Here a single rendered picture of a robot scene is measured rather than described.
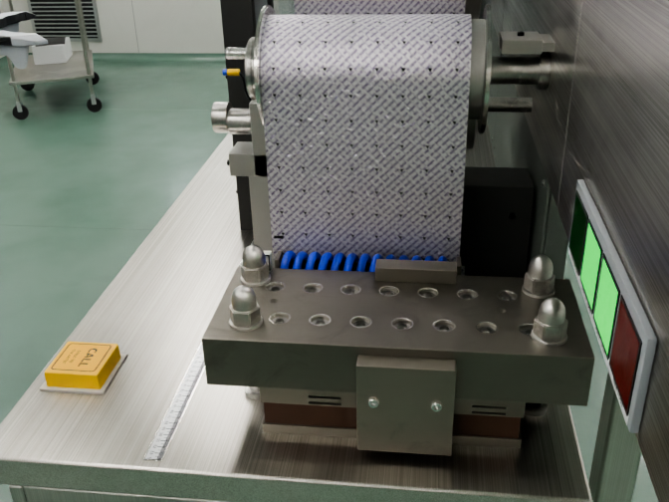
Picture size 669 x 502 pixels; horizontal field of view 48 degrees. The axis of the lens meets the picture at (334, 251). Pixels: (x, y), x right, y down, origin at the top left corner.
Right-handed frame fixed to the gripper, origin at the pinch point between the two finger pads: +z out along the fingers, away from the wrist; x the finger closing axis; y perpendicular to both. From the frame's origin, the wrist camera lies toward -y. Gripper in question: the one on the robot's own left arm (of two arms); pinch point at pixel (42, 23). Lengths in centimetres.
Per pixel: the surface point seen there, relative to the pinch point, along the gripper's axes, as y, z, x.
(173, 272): 28, 9, 42
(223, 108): -3, 16, 52
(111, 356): 23, -4, 63
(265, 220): 12, 19, 57
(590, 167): -14, 32, 98
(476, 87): -11, 38, 75
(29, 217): 152, -4, -200
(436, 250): 9, 34, 76
